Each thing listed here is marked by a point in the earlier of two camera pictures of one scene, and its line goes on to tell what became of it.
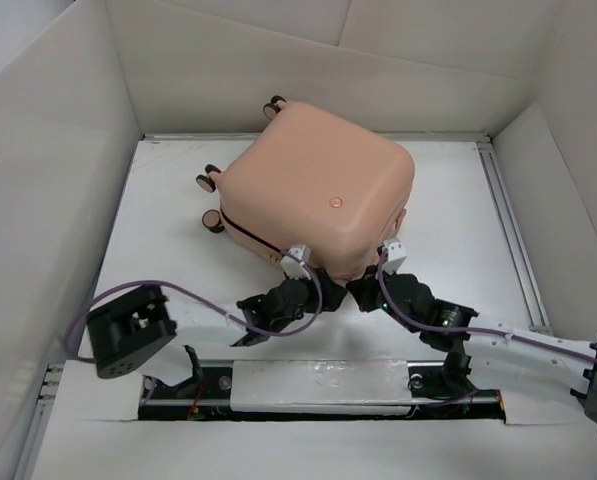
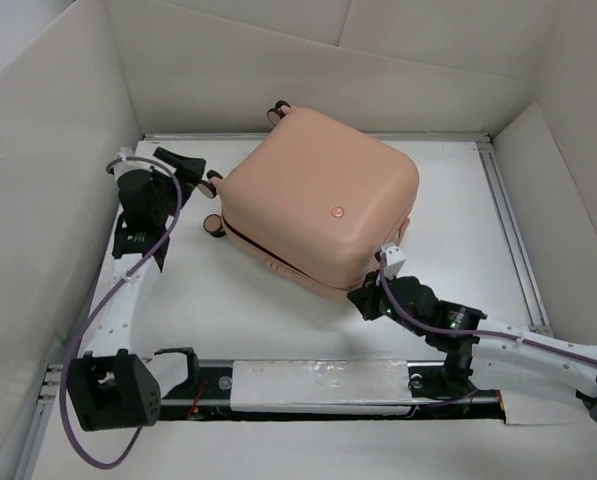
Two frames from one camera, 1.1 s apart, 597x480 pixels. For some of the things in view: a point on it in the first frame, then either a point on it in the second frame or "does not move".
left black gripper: [332, 292] to [188, 171]
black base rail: [439, 391] does not move
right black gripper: [364, 289] does not move
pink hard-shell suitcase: [316, 179] does not move
